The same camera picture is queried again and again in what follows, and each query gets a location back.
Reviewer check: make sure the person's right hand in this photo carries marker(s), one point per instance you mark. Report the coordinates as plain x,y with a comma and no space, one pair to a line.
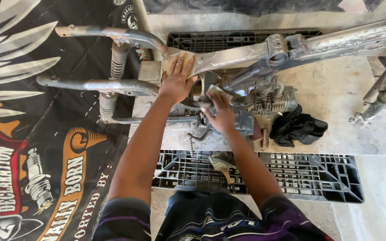
221,115

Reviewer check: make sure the person's left hand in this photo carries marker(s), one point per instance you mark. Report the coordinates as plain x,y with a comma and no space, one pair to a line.
177,85

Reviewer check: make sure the person's right fingers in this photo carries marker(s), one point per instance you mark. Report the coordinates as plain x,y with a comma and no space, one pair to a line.
213,102

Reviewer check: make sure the grey sandpaper piece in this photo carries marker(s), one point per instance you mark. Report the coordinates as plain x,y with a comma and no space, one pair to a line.
218,91

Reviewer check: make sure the yellow sandpaper piece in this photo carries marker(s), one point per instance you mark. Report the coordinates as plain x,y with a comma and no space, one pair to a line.
179,57

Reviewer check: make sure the small coil spring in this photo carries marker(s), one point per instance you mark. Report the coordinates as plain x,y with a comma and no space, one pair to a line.
190,145

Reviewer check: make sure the reddish brown sandpaper sheet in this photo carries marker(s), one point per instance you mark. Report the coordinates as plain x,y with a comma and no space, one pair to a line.
257,132

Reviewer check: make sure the dusty grey motorcycle engine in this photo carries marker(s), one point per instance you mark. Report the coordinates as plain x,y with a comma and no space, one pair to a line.
266,100

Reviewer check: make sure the black cloth rag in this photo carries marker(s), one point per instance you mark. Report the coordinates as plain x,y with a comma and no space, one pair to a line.
297,127

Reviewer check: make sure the dark plastic sheet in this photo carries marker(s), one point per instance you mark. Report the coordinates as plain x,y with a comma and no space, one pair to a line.
246,6

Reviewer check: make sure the grey coil shock absorber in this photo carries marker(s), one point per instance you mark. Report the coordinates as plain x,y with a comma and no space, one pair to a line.
107,105
118,60

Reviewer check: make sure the black plastic pallet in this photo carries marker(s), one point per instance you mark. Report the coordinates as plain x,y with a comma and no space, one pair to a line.
297,175

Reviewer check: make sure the person's dark printed shirt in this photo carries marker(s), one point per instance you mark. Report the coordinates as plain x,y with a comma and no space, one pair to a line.
213,217

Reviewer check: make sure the pale dusty board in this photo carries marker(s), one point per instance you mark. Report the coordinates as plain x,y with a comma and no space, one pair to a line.
340,100

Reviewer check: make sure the black printed banner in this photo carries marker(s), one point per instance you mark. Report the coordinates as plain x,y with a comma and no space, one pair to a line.
45,134

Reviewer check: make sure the motorcycle front fork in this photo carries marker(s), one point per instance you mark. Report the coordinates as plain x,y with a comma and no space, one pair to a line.
384,93

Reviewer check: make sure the bare metal motorcycle frame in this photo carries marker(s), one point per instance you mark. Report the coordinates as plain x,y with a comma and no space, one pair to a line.
240,53

